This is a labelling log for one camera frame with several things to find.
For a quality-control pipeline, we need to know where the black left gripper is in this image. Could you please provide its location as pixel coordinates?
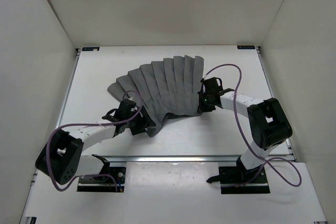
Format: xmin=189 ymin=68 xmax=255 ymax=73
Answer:
xmin=126 ymin=105 xmax=156 ymax=135

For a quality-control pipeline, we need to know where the grey pleated skirt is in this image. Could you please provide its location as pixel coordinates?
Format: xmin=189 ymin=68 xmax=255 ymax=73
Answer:
xmin=108 ymin=56 xmax=204 ymax=137

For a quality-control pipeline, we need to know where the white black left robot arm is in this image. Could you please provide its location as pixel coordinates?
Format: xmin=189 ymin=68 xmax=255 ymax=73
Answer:
xmin=35 ymin=99 xmax=156 ymax=186

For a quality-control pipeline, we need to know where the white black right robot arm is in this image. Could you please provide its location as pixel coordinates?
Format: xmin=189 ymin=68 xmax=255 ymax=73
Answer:
xmin=198 ymin=77 xmax=292 ymax=182

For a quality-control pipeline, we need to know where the blue label sticker right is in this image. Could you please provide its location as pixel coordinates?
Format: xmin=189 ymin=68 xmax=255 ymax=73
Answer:
xmin=237 ymin=45 xmax=256 ymax=50

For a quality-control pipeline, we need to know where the blue label sticker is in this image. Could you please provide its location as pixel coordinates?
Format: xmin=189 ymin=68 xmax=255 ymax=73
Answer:
xmin=237 ymin=45 xmax=256 ymax=50
xmin=81 ymin=47 xmax=100 ymax=51

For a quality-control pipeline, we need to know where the blue label sticker left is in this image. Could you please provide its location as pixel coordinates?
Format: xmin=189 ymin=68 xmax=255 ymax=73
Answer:
xmin=81 ymin=47 xmax=100 ymax=51

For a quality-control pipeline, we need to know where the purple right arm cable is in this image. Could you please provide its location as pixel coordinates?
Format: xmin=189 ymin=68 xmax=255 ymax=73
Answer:
xmin=204 ymin=63 xmax=302 ymax=188

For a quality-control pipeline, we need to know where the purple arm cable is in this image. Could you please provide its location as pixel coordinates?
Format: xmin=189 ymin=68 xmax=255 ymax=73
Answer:
xmin=204 ymin=63 xmax=302 ymax=188
xmin=46 ymin=90 xmax=144 ymax=193

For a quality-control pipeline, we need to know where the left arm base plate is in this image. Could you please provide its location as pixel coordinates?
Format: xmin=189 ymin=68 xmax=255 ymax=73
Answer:
xmin=77 ymin=163 xmax=127 ymax=193

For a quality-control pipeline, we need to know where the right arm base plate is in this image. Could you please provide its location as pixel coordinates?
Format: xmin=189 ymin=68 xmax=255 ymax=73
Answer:
xmin=206 ymin=166 xmax=270 ymax=195

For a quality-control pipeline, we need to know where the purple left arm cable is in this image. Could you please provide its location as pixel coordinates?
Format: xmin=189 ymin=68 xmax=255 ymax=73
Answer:
xmin=46 ymin=90 xmax=144 ymax=193

